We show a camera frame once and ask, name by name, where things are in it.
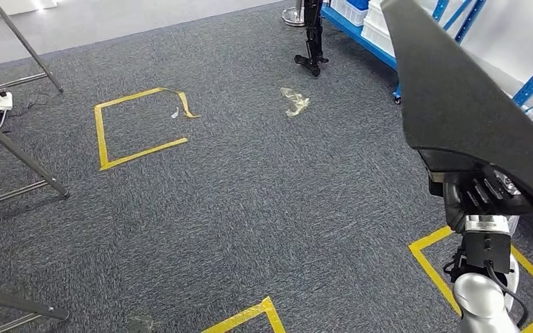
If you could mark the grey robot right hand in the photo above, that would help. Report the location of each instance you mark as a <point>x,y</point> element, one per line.
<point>455,202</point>

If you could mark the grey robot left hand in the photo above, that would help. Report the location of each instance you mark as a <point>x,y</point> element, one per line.
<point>140,325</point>

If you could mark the black plastic panel part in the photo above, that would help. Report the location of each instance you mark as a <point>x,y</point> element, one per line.
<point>469,92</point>

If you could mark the yellow floor tape square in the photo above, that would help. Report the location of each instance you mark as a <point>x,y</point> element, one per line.
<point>101,138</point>
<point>429,238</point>
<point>243,316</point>

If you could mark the clear plastic scrap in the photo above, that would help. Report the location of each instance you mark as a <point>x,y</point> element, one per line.
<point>296,103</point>

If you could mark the small white scrap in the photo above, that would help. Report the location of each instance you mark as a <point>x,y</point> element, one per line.
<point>175,113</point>

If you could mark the blue plastic bin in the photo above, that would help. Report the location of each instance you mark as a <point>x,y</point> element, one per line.
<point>360,4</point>

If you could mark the black tripod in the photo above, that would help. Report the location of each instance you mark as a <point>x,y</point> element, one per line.
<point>313,32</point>

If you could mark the chrome stand base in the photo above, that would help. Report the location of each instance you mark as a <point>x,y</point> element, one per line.
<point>292,19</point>

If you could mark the white power strip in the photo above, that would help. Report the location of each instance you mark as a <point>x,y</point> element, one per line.
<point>0,100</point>

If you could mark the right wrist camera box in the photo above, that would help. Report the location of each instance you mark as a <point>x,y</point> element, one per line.
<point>485,250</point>

